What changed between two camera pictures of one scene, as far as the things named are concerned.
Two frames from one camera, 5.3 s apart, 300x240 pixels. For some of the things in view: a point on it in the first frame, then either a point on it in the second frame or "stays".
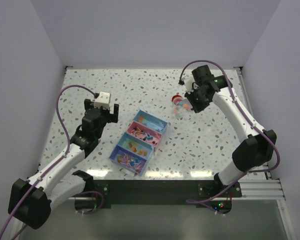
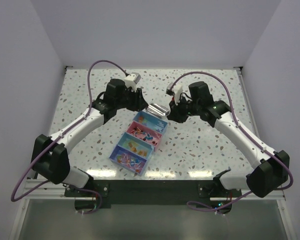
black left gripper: (111, 117) to (139, 103)
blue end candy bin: (151, 122) stays
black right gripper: (197, 107) to (175, 114)
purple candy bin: (129, 160) stays
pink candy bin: (145, 134) stays
